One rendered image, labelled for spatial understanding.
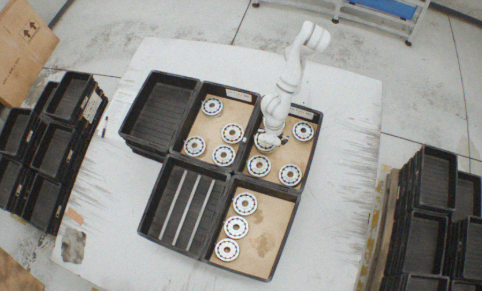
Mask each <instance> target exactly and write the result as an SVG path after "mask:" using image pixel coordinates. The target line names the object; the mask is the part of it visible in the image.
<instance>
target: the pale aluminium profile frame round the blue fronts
mask: <svg viewBox="0 0 482 291"><path fill-rule="evenodd" d="M259 1H267V2H274V3H280V4H284V5H290V6H296V7H299V8H305V9H310V10H315V11H318V12H323V13H327V14H331V15H334V18H333V19H332V20H331V21H332V22H333V23H334V24H338V23H339V20H338V16H339V17H343V18H347V19H349V20H354V21H357V22H360V23H364V24H368V25H371V26H374V27H377V28H381V29H384V30H386V31H390V32H393V33H396V34H398V35H402V36H405V37H407V38H408V40H406V41H405V44H406V45H407V46H411V41H412V40H413V38H414V36H415V34H416V31H417V29H418V27H419V25H420V22H421V20H422V18H423V16H424V14H425V12H426V10H427V7H428V5H429V3H430V1H431V0H425V1H424V2H422V1H419V0H403V1H406V2H409V3H412V4H415V5H418V6H420V7H422V8H421V10H420V13H417V12H416V11H415V14H414V16H413V22H412V21H410V20H406V19H405V18H402V17H398V16H394V15H391V14H388V13H385V12H382V11H379V10H376V9H372V8H368V7H366V6H362V5H358V4H355V3H352V2H347V1H343V0H322V1H327V2H331V3H333V4H334V5H335V8H334V9H332V10H331V9H327V8H322V7H319V6H314V5H309V4H306V3H300V2H295V1H289V0H259ZM257 2H258V0H253V4H252V7H254V8H257V7H259V3H257ZM343 6H347V7H350V8H353V9H358V10H361V11H364V12H368V13H371V14H375V15H378V16H381V17H384V18H388V19H390V20H394V21H397V22H399V23H402V24H406V25H408V29H409V32H405V31H402V30H400V29H396V28H393V27H390V26H387V25H384V24H380V23H377V22H375V21H371V20H367V19H365V18H361V17H357V16H353V15H351V14H347V13H343V12H342V11H341V10H340V7H343Z"/></svg>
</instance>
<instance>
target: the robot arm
mask: <svg viewBox="0 0 482 291"><path fill-rule="evenodd" d="M330 42H331V35H330V33H329V32H328V31H327V30H326V29H324V28H322V27H320V26H318V25H316V24H314V23H312V22H310V21H305V22H304V23H303V24H302V25H301V27H300V28H299V31H298V32H297V35H296V38H295V40H294V42H293V44H291V45H290V46H287V47H286V48H285V50H284V60H285V62H286V65H285V67H284V69H283V71H282V73H281V75H280V77H279V79H278V81H277V83H276V85H275V91H276V92H277V93H278V94H279V96H280V98H281V99H280V98H278V97H277V96H276V95H274V94H267V95H265V96H264V97H263V98H262V100H261V110H262V113H263V115H264V117H265V129H264V130H263V129H262V128H259V129H258V132H257V133H258V135H259V136H258V140H259V141H260V142H262V143H266V144H270V145H272V146H276V147H277V148H278V147H280V145H285V144H286V143H287V142H288V139H289V136H284V135H283V120H284V119H285V118H286V117H287V116H288V113H289V111H290V106H291V100H292V96H295V95H297V94H299V92H300V90H301V85H302V79H303V74H304V72H305V69H306V65H307V60H308V58H310V57H312V56H313V55H315V54H318V53H321V52H323V51H324V50H325V49H326V48H327V47H328V46H329V44H330ZM282 139H283V140H282Z"/></svg>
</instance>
